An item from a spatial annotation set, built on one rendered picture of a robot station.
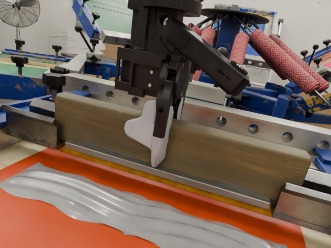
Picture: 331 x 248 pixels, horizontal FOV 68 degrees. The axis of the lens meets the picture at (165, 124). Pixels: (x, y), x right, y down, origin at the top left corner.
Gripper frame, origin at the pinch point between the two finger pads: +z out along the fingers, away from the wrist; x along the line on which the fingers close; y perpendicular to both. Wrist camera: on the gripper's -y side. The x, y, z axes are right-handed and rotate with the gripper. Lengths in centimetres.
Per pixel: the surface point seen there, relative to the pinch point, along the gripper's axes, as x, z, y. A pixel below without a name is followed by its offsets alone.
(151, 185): 0.8, 5.3, 1.1
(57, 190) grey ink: 9.0, 4.6, 11.1
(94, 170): 1.5, 5.1, 10.4
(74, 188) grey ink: 7.8, 4.5, 9.5
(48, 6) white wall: -411, -47, 380
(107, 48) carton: -366, 10, 217
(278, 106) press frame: -61, 0, -23
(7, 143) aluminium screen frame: 2.9, 4.3, 25.9
